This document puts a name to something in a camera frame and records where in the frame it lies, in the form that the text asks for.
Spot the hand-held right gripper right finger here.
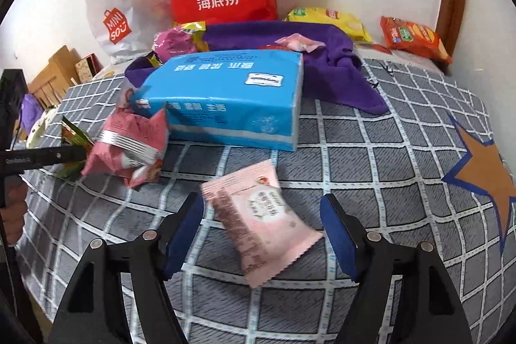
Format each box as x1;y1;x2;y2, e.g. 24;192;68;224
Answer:
320;193;473;344

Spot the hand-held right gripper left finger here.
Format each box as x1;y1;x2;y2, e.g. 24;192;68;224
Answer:
48;192;205;344

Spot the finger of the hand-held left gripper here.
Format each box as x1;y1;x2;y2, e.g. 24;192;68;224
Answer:
40;146;88;169

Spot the green snack packet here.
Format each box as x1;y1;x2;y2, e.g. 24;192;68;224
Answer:
54;117;95;180

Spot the pink silver banded snack packet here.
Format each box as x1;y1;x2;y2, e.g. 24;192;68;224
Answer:
82;108;170;189

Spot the long light pink snack packet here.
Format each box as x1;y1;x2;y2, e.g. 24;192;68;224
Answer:
201;161;324;289

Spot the red white fruit snack packet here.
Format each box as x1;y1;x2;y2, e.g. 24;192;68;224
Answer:
127;161;164;188

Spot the magenta snack packet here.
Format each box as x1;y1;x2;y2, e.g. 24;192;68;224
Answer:
151;25;196;64

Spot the purple cloth lined tray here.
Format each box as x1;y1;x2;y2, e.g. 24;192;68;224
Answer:
124;21;390;115

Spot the small light pink snack packet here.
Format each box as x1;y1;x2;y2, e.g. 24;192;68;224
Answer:
260;34;326;54

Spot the person's left hand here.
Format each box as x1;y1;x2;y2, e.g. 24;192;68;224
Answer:
0;183;27;246

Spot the wooden headboard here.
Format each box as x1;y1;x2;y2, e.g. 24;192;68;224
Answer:
28;45;81;107

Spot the grey checked blanket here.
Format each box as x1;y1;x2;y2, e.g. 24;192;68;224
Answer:
16;54;516;344

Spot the patterned box with red side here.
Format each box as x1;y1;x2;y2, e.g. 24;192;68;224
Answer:
74;53;104;83

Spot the white blue red snack packet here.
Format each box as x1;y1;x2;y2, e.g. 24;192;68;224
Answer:
121;84;140;111

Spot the white plastic shopping bag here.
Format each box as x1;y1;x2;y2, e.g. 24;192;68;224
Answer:
79;0;174;64

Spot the blue tissue pack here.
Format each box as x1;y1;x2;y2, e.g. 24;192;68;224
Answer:
131;49;304;152

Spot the orange chips bag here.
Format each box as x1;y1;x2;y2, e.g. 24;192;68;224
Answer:
380;15;453;64

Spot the yellow chips bag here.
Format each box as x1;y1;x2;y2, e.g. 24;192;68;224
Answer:
284;6;373;42

